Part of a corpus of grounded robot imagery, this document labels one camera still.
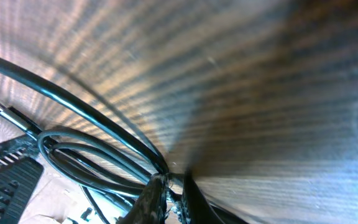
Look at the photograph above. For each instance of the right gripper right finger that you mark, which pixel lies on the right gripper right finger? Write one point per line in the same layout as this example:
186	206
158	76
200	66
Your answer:
196	208

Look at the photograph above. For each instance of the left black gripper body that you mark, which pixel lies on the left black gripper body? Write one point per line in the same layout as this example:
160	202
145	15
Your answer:
19	176

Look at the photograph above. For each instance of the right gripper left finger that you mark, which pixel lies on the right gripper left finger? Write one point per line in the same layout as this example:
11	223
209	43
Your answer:
151	206

